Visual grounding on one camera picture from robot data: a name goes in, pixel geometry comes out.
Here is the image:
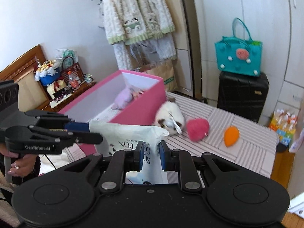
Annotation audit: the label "pink storage box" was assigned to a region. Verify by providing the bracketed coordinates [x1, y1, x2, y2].
[60, 70, 166, 155]

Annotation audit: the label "orange plush ball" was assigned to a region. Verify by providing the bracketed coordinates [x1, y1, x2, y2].
[224, 126, 240, 147]

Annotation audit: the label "plastic water bottle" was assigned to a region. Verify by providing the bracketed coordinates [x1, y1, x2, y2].
[67, 71, 79, 90]

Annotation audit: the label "white fleece pajama pants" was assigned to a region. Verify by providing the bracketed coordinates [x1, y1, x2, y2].
[113, 33, 177, 70]

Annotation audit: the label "teal felt tote bag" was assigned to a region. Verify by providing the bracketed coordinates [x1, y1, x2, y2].
[214, 17, 263, 77]

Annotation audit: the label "left hand with ring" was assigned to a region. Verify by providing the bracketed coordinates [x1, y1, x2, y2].
[1, 143, 39, 177]

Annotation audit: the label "wicker basket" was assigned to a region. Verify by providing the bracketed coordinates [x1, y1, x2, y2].
[61, 56, 85, 87]

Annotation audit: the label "wooden headboard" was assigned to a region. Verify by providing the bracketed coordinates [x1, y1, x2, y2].
[1, 44, 51, 112]

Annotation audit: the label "red strawberry plush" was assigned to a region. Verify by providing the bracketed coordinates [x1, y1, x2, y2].
[186, 118, 210, 142]

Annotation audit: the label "white brown hamster plush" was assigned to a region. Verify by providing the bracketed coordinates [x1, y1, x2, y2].
[153, 98, 185, 135]

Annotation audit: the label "black suitcase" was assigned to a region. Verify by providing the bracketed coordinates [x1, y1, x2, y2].
[217, 72, 269, 122]

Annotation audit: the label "floral pink scrunchie cloth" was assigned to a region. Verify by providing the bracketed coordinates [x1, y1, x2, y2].
[129, 87, 144, 100]

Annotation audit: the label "cream fleece pajama jacket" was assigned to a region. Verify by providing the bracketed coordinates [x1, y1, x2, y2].
[103, 0, 175, 45]

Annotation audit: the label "purple plush toy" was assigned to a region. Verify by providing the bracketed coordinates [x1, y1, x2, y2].
[111, 86, 135, 110]

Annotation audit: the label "brown paper bag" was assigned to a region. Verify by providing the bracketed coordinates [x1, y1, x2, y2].
[139, 59, 178, 92]

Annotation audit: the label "white wardrobe cabinet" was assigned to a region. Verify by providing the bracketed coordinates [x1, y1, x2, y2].
[189, 0, 304, 126]

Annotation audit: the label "white cotton tissue pack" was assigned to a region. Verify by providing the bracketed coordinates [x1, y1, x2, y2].
[89, 120, 169, 184]

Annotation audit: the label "yellow drink bottle pack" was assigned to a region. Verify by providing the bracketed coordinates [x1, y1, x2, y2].
[268, 109, 297, 147]

